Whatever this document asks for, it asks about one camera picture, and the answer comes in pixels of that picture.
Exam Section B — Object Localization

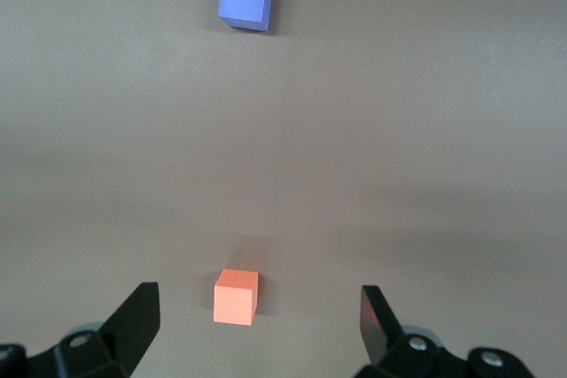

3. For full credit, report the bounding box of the orange cube block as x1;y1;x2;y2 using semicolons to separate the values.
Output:
213;268;260;325

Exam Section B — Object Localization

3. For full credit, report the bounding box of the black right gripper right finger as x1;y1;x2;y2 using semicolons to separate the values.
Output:
353;285;538;378

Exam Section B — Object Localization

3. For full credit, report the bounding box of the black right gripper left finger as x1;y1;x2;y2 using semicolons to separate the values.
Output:
0;282;161;378

